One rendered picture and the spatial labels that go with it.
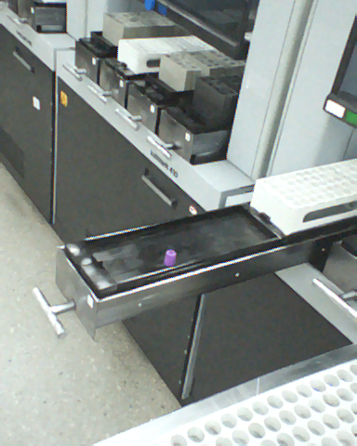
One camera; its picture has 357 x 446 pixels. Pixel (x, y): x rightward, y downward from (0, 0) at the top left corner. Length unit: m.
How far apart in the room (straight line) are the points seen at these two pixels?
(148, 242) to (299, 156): 0.39
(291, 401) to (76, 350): 1.28
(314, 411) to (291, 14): 0.75
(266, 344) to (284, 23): 0.61
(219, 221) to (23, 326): 1.06
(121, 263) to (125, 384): 0.95
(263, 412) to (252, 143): 0.75
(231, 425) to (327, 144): 0.67
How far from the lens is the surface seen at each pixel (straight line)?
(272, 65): 1.24
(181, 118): 1.36
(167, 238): 0.97
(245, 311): 1.29
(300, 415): 0.67
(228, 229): 1.02
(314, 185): 1.09
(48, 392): 1.80
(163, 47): 1.64
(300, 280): 1.13
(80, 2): 1.95
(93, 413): 1.75
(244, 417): 0.65
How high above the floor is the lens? 1.35
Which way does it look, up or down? 32 degrees down
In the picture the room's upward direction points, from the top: 9 degrees clockwise
